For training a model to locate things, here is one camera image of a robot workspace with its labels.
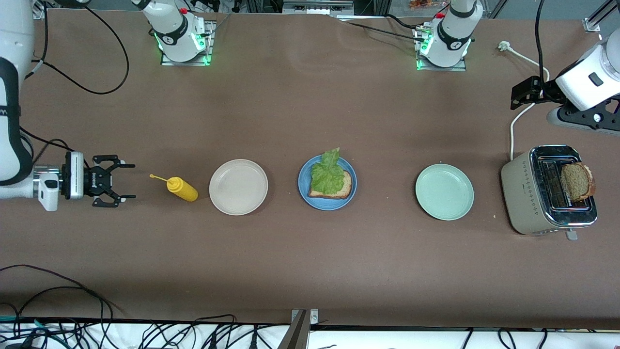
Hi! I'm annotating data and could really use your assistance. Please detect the blue plate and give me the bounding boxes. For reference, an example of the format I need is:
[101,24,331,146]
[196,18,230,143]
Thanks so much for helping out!
[297,154,358,211]

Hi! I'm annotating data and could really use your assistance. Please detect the beige chrome two-slot toaster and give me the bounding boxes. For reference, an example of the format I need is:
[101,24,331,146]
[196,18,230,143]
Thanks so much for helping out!
[501,144,598,241]

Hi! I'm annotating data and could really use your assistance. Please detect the beige plate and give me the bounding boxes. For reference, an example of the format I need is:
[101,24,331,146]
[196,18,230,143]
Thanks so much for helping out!
[209,159,269,216]

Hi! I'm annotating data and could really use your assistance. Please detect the white toaster power cable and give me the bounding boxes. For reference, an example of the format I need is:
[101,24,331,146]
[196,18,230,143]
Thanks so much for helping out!
[498,41,551,161]

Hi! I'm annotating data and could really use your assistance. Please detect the green lettuce leaf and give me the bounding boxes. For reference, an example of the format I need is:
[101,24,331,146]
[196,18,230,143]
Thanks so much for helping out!
[310,147,345,195]

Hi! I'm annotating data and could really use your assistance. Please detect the black cable loop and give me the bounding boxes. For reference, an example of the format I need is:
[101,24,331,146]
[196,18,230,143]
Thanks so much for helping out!
[0,264,125,323]

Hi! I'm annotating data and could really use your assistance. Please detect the brown bread slice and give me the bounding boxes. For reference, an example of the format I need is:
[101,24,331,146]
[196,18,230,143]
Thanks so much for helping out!
[308,167,353,200]
[561,162,596,203]

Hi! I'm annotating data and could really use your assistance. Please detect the yellow squeeze sauce bottle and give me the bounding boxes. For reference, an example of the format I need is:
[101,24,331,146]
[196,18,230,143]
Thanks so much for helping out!
[149,174,199,203]

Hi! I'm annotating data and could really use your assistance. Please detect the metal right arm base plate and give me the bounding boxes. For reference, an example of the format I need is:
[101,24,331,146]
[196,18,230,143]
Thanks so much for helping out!
[161,20,216,66]

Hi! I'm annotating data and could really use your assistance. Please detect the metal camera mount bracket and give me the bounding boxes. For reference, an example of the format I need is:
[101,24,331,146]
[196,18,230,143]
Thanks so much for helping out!
[277,309,319,349]

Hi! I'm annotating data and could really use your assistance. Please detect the tangled black cable bundle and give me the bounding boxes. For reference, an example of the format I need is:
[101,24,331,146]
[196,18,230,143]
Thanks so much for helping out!
[0,314,291,349]

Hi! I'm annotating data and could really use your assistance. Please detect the black arm base cable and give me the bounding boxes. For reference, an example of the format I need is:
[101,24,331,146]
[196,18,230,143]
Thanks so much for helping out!
[339,14,429,43]

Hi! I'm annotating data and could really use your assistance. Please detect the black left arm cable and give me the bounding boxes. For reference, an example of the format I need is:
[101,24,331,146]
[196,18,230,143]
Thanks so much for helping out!
[534,0,558,93]

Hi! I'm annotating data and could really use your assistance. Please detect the mint green plate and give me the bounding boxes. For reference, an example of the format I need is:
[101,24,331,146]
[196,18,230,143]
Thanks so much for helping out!
[415,163,475,221]

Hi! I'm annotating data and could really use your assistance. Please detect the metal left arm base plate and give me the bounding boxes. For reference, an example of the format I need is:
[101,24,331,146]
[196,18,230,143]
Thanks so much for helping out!
[414,24,468,72]

